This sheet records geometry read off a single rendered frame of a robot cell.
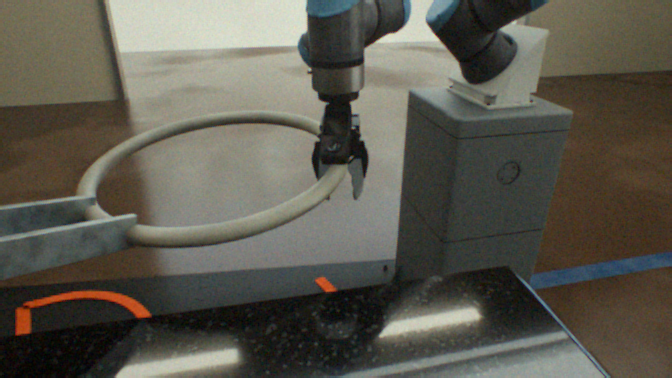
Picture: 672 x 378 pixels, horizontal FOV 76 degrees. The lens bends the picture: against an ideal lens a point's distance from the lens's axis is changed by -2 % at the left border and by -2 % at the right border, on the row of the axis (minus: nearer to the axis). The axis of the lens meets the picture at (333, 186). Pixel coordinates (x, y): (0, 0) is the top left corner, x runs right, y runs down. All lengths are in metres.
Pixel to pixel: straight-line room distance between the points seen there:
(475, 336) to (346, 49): 0.45
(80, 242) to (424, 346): 0.46
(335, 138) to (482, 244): 0.98
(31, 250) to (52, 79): 4.91
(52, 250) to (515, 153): 1.24
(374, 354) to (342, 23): 0.47
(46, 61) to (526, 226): 4.89
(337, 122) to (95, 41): 4.70
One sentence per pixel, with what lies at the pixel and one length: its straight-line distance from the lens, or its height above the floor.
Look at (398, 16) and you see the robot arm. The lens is 0.81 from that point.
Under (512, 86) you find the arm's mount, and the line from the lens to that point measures 1.47.
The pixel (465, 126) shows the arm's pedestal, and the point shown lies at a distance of 1.33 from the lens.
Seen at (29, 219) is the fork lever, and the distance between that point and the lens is 0.74.
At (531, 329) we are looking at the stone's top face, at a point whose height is 0.80.
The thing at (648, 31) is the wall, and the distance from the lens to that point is 7.63.
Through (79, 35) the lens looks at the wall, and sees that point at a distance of 5.33.
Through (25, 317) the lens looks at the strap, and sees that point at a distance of 2.14.
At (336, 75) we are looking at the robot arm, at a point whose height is 1.08.
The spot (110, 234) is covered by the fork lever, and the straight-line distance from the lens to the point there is 0.67.
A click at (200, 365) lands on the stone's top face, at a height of 0.80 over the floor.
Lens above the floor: 1.22
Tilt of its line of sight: 26 degrees down
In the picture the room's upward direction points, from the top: straight up
